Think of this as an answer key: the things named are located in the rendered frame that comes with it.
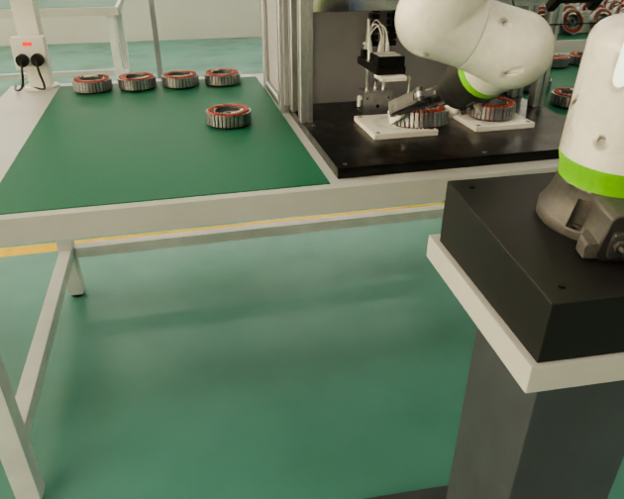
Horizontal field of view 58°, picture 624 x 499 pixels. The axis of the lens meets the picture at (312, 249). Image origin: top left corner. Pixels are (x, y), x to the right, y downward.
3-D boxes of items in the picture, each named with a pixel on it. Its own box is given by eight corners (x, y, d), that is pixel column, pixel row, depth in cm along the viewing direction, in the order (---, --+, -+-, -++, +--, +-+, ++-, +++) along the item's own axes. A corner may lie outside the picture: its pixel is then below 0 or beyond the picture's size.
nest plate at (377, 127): (438, 135, 126) (438, 130, 125) (373, 140, 123) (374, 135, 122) (412, 116, 139) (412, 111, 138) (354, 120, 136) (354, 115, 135)
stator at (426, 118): (457, 127, 113) (458, 108, 112) (404, 131, 111) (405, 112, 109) (432, 119, 123) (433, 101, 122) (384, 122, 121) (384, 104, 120)
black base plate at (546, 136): (621, 152, 122) (624, 143, 121) (337, 179, 109) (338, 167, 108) (506, 99, 162) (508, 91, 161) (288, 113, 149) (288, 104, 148)
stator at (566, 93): (582, 113, 149) (586, 98, 147) (542, 105, 156) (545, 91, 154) (598, 104, 156) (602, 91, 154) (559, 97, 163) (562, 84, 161)
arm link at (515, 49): (562, 86, 77) (579, 12, 78) (480, 54, 75) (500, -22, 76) (506, 113, 91) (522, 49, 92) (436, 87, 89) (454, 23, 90)
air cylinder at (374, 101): (391, 112, 142) (392, 90, 139) (363, 114, 140) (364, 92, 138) (384, 107, 146) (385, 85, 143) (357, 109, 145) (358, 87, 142)
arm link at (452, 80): (506, 36, 91) (454, 37, 90) (514, 107, 91) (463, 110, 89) (486, 49, 97) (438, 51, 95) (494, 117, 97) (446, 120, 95)
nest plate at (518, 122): (534, 128, 131) (535, 122, 130) (475, 132, 128) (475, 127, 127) (500, 110, 144) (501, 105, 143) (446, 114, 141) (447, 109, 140)
